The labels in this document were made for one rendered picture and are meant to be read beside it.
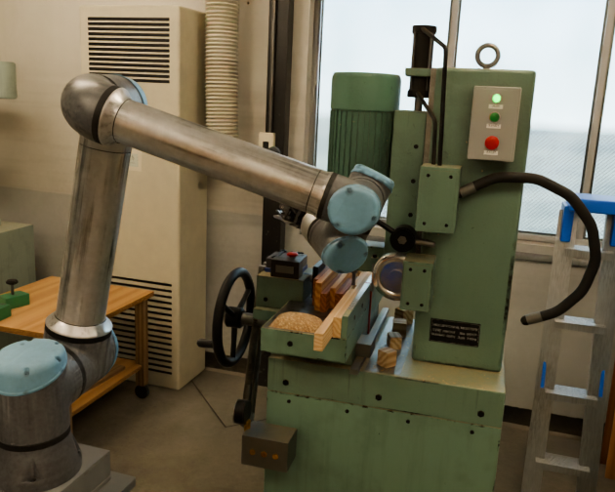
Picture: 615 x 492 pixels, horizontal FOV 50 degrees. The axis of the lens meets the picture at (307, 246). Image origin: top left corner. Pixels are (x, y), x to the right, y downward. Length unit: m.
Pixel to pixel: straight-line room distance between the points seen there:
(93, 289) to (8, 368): 0.24
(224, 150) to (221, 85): 1.87
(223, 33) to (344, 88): 1.51
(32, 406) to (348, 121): 0.95
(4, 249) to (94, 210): 2.22
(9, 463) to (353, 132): 1.06
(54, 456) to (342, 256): 0.73
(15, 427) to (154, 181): 1.84
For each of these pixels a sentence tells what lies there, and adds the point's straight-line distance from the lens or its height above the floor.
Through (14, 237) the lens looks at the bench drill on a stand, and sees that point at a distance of 3.71.
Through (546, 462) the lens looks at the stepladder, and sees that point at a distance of 2.48.
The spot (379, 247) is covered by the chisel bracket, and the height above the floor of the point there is 1.07.
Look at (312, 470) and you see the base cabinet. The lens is 1.77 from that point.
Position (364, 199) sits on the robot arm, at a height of 1.27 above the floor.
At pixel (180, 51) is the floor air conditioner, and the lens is 3.04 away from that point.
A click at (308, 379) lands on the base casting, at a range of 1.66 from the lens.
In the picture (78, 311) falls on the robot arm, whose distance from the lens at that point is 1.56.
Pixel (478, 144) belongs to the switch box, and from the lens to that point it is 1.51.
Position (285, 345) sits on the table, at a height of 0.86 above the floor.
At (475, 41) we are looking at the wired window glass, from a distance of 3.03.
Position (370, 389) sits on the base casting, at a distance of 1.63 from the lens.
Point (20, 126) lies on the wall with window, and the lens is 3.95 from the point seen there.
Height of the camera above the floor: 1.44
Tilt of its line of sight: 13 degrees down
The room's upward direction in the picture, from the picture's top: 3 degrees clockwise
